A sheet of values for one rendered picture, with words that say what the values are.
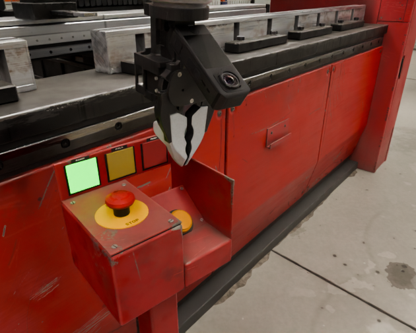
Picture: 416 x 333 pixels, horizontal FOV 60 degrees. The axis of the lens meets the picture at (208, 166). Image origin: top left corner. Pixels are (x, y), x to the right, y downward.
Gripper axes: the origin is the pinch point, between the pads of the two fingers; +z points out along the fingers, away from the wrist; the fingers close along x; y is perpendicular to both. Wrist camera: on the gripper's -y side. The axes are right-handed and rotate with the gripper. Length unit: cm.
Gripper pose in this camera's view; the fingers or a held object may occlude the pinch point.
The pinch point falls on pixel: (185, 159)
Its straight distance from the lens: 51.5
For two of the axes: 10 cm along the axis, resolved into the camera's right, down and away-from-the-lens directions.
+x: -7.6, 2.9, -5.8
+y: -6.4, -4.2, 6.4
